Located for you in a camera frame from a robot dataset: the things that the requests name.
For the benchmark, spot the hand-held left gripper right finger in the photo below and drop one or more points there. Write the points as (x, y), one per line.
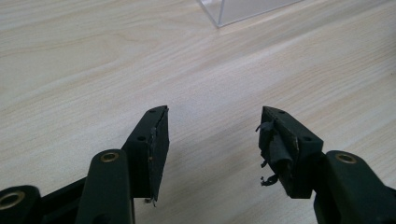
(289, 149)

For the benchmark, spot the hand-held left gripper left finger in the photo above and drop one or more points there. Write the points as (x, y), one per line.
(149, 161)

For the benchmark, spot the clear acrylic box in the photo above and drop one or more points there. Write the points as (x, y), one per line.
(236, 9)

